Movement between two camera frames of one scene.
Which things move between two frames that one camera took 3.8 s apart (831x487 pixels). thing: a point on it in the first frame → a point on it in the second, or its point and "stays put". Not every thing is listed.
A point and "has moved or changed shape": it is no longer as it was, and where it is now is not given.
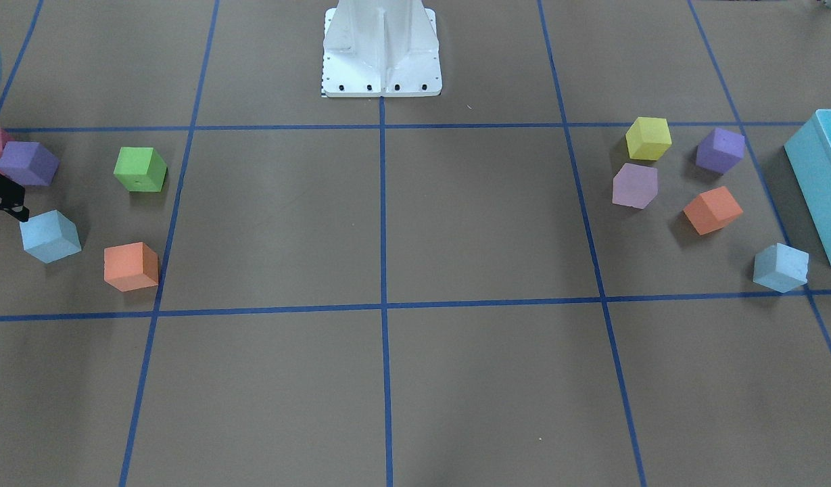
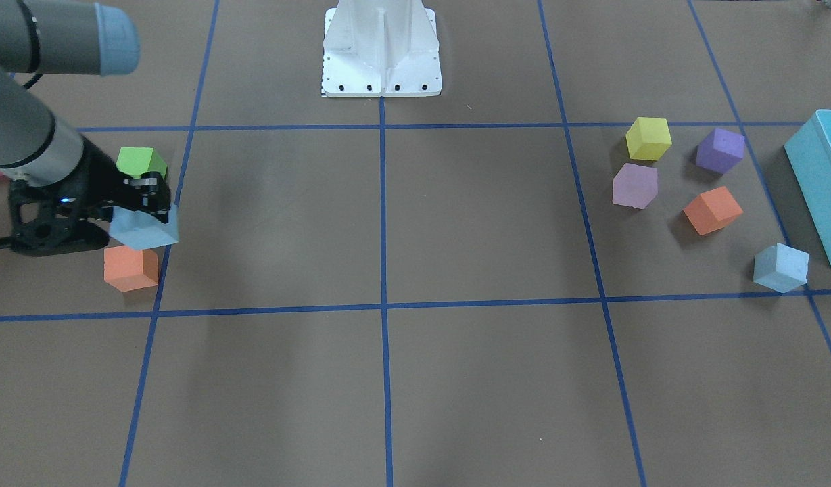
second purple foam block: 720,150 stays put
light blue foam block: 780,267 stays put
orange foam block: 130,266 stays put
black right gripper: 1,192 → 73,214
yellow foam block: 648,138 stays put
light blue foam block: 51,236 has moved or changed shape
